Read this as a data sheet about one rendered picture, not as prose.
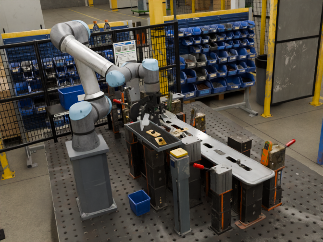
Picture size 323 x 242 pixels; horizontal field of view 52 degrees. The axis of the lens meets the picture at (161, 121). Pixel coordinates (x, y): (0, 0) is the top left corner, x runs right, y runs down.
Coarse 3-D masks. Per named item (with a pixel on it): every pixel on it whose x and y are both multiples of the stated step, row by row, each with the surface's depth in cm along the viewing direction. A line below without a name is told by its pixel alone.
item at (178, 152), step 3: (174, 150) 156; (177, 150) 156; (180, 150) 156; (183, 150) 155; (171, 153) 155; (174, 153) 153; (177, 153) 153; (180, 153) 153; (183, 153) 153; (186, 153) 153; (174, 156) 153; (177, 156) 151; (180, 156) 152
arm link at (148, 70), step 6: (144, 60) 157; (150, 60) 156; (156, 60) 158; (144, 66) 157; (150, 66) 156; (156, 66) 157; (144, 72) 158; (150, 72) 157; (156, 72) 158; (144, 78) 160; (150, 78) 158; (156, 78) 159; (150, 84) 159
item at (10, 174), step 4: (0, 144) 356; (0, 148) 357; (4, 152) 361; (0, 156) 360; (4, 156) 362; (0, 160) 362; (4, 160) 363; (4, 164) 365; (8, 164) 370; (4, 168) 366; (8, 168) 368; (4, 172) 368; (8, 172) 370; (12, 172) 378; (4, 176) 371; (8, 176) 371; (12, 176) 370
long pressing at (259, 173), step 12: (168, 120) 232; (180, 120) 232; (180, 132) 213; (192, 132) 211; (216, 144) 194; (204, 156) 182; (216, 156) 181; (228, 156) 180; (240, 156) 179; (240, 168) 168; (252, 168) 167; (264, 168) 166; (240, 180) 159; (252, 180) 157; (264, 180) 158
